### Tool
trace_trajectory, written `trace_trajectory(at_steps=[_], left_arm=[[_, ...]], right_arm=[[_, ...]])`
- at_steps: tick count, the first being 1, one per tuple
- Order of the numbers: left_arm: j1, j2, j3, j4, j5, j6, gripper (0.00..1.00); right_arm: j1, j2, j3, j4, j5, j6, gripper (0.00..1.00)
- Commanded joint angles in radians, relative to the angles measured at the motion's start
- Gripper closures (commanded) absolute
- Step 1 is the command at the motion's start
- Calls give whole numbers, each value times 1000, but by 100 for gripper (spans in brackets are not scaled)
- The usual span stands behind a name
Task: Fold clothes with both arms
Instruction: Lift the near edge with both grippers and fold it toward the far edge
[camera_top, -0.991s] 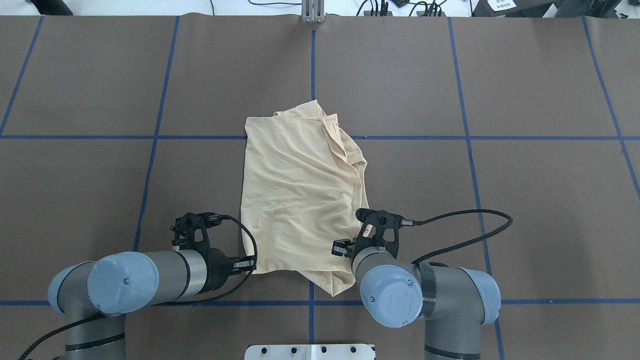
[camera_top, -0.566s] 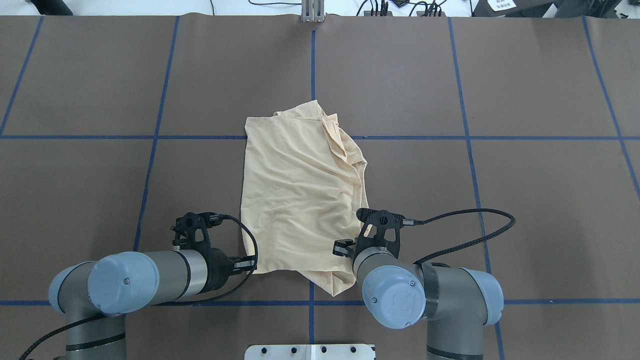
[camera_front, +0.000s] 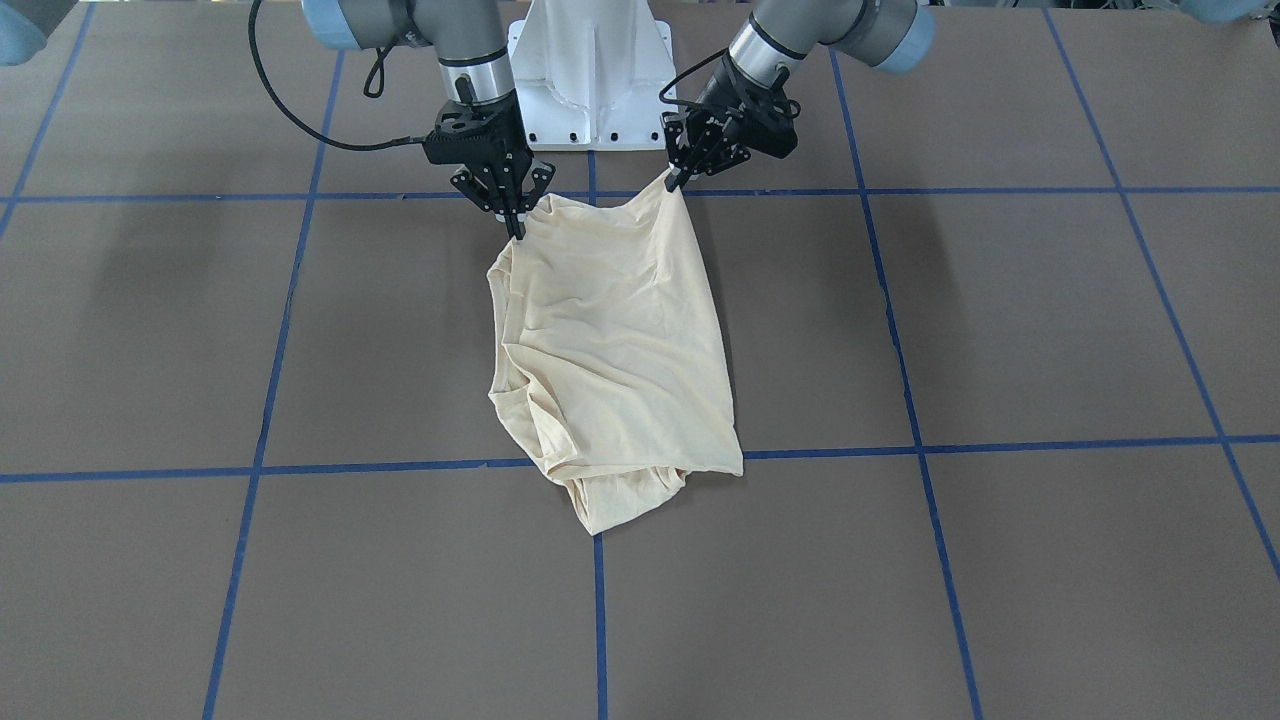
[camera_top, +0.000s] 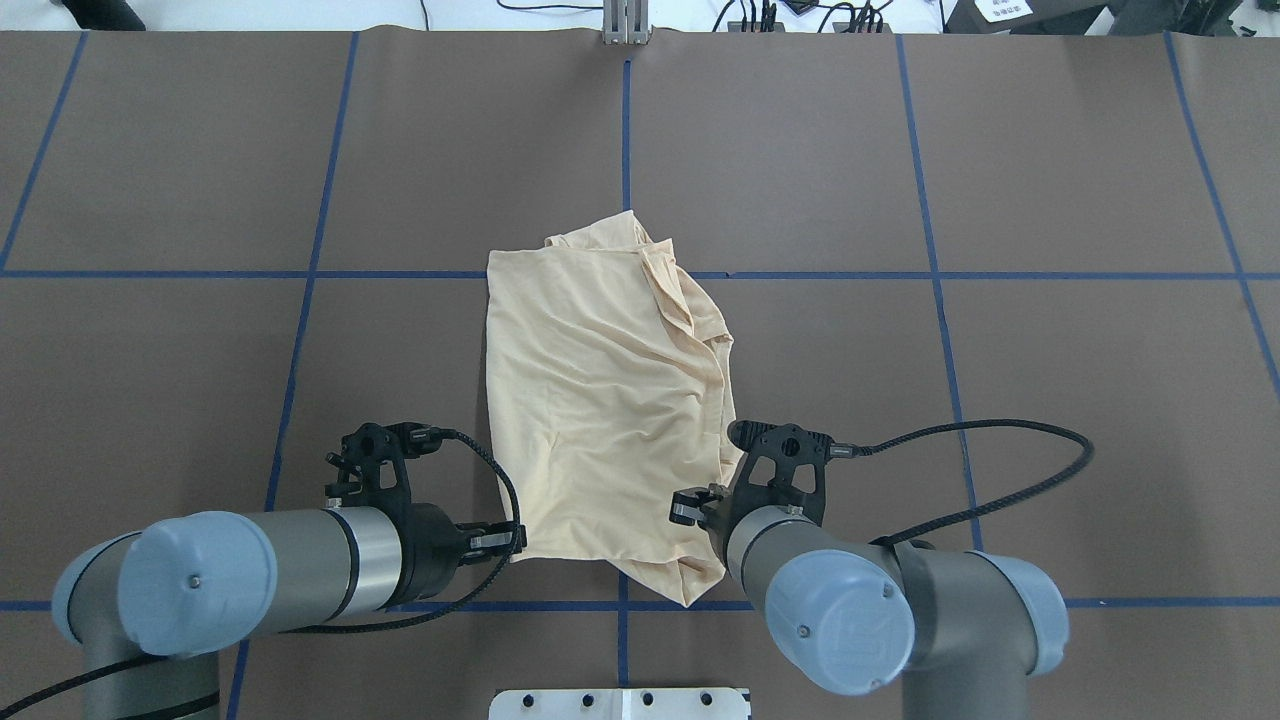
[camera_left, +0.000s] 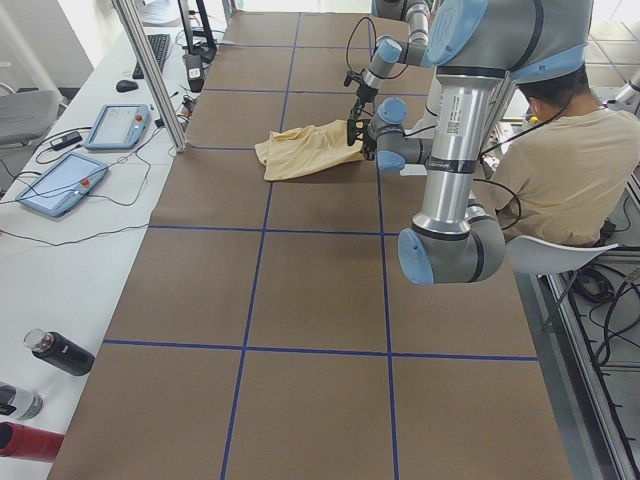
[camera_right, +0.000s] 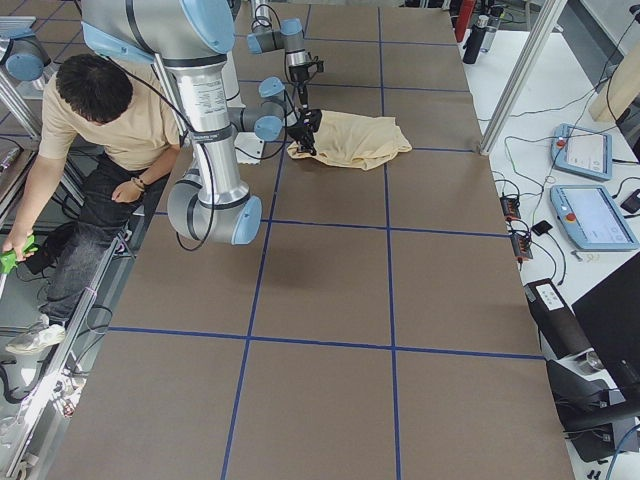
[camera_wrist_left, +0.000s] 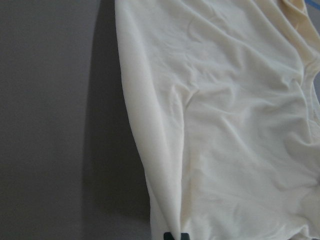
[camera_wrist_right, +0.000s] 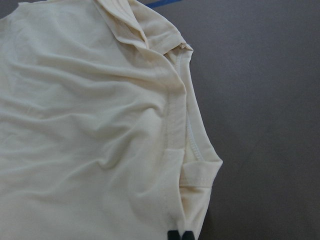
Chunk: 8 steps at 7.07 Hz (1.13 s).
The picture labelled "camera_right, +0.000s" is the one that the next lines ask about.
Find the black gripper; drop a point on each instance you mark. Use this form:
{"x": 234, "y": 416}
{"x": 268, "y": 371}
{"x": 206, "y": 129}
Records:
{"x": 301, "y": 81}
{"x": 300, "y": 131}

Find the cream long sleeve shirt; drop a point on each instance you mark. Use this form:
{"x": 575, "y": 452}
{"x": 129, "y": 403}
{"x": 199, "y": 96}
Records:
{"x": 354, "y": 141}

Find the black monitor arm base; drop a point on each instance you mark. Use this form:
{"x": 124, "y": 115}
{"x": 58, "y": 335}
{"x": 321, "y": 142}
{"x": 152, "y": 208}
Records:
{"x": 594, "y": 416}

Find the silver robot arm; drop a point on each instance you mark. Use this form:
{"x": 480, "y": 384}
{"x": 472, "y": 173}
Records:
{"x": 269, "y": 33}
{"x": 189, "y": 42}

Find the black water bottle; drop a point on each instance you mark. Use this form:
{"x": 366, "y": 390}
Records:
{"x": 475, "y": 39}

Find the red fire extinguisher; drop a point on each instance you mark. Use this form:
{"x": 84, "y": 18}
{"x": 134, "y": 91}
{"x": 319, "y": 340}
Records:
{"x": 465, "y": 12}

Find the clear water bottle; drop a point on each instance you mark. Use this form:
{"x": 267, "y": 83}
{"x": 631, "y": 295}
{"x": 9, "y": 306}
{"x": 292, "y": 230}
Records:
{"x": 495, "y": 15}

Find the upper orange black adapter box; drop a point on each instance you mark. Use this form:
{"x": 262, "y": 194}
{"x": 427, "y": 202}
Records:
{"x": 510, "y": 207}

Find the orange black adapter box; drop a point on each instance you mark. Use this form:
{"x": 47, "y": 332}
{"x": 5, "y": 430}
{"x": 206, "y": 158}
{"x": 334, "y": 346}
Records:
{"x": 521, "y": 244}
{"x": 510, "y": 207}

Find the lower orange black adapter box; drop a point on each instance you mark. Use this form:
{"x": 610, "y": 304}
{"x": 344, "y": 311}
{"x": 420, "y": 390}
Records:
{"x": 521, "y": 244}

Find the small black square device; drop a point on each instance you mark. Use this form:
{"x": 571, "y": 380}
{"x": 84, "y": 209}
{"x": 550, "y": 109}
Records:
{"x": 541, "y": 228}

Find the upper blue teach pendant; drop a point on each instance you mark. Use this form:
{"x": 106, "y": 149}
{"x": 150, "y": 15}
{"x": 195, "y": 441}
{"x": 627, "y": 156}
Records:
{"x": 582, "y": 152}

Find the blue teach pendant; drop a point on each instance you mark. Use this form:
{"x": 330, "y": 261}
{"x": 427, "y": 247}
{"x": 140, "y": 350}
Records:
{"x": 582, "y": 152}
{"x": 591, "y": 219}

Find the lower blue teach pendant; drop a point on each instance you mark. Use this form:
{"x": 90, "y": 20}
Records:
{"x": 591, "y": 219}

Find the black box with white label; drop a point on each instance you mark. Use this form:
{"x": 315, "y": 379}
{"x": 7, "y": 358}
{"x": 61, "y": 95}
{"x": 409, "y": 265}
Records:
{"x": 555, "y": 319}

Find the green handheld object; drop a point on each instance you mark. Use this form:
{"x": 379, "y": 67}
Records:
{"x": 9, "y": 259}

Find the white sneaker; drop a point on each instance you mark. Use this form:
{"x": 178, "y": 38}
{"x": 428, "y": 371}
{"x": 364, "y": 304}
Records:
{"x": 37, "y": 338}

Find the black monitor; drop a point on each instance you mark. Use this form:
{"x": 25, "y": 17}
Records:
{"x": 608, "y": 314}

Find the white pedestal column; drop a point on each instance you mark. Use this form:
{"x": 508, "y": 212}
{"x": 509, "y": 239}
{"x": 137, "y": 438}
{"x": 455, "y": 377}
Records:
{"x": 249, "y": 148}

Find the aluminium frame post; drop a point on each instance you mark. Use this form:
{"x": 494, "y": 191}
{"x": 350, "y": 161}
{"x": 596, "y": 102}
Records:
{"x": 533, "y": 46}

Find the aluminium side frame rail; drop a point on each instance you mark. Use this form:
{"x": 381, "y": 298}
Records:
{"x": 39, "y": 391}

